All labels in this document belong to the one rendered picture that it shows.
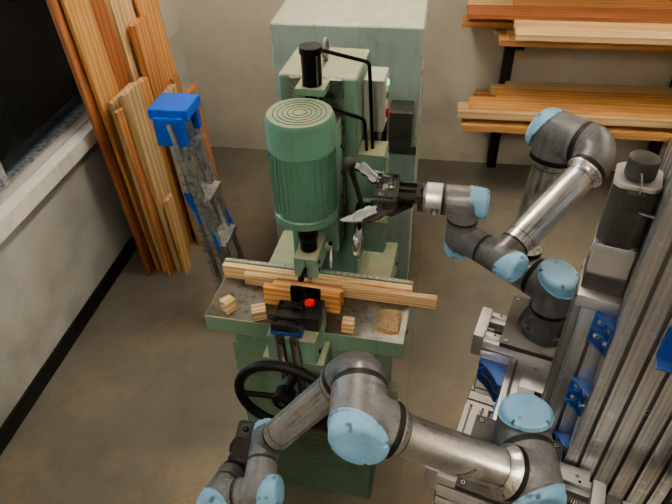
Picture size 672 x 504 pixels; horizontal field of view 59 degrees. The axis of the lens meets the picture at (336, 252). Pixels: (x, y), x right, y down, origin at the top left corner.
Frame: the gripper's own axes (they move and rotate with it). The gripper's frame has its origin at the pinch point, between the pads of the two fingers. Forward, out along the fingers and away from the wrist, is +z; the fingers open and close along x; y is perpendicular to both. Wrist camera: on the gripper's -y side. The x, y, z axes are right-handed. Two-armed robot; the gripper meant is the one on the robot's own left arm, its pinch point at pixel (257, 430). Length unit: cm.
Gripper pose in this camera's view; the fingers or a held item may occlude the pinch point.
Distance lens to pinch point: 176.7
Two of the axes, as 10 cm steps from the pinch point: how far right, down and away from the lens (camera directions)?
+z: 1.9, -1.7, 9.7
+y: -0.9, 9.8, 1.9
